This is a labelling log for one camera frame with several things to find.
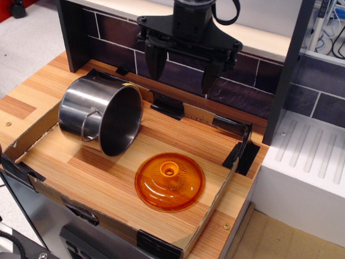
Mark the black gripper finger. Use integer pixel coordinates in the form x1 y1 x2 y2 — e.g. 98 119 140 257
144 39 167 80
202 59 226 94

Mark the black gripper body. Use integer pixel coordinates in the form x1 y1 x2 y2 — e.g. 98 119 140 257
137 1 243 68

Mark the stainless steel pot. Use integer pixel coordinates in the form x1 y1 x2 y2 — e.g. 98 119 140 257
58 76 143 156

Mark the cardboard fence with black tape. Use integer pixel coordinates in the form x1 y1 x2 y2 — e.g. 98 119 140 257
1 65 267 258

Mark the orange glass lid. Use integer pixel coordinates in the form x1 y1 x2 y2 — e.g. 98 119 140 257
134 153 205 212

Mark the white ridged drain board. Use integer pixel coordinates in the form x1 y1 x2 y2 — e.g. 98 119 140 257
260 110 345 195

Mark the black object top left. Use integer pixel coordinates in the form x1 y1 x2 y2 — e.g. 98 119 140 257
8 0 26 19

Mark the black device bottom left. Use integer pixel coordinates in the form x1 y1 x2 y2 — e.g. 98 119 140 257
1 218 57 259

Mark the black cable loop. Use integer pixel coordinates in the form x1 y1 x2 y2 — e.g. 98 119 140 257
210 0 241 26

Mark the dark grey shelf frame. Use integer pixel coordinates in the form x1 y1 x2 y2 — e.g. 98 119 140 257
56 1 315 145

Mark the tangled cables top right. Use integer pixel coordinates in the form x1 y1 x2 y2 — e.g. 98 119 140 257
307 0 345 59

